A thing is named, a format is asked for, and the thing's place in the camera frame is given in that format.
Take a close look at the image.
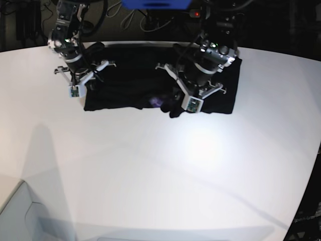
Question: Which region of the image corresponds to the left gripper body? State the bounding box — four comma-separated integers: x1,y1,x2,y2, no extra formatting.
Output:
155,61,227,99

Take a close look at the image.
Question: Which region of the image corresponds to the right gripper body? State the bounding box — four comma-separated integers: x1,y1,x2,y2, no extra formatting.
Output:
54,54,116,86

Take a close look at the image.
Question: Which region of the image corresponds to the black printed t-shirt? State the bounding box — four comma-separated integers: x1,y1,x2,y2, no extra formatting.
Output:
83,45,243,118

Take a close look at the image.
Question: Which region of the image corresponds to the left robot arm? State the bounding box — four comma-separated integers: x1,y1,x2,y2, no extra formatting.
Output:
156,1,252,112

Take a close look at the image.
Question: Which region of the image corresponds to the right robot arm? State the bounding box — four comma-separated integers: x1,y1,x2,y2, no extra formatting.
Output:
48,1,116,97

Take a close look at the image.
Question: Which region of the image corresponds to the black power strip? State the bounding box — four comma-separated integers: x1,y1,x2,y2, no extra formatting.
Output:
189,9,207,19

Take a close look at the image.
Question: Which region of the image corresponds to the blue plastic box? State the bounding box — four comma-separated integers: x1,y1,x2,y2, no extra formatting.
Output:
122,0,192,10

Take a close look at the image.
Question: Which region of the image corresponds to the white bin at table corner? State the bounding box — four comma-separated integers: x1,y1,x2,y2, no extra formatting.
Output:
0,179,76,241

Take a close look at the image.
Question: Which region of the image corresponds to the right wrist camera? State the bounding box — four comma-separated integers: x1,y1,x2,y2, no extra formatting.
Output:
68,85,86,98

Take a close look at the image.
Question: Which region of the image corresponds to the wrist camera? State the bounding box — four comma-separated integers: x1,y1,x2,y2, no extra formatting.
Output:
181,95,204,113
68,85,86,98

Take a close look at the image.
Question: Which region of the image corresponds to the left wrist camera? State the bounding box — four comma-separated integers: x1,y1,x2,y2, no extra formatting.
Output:
181,95,204,113

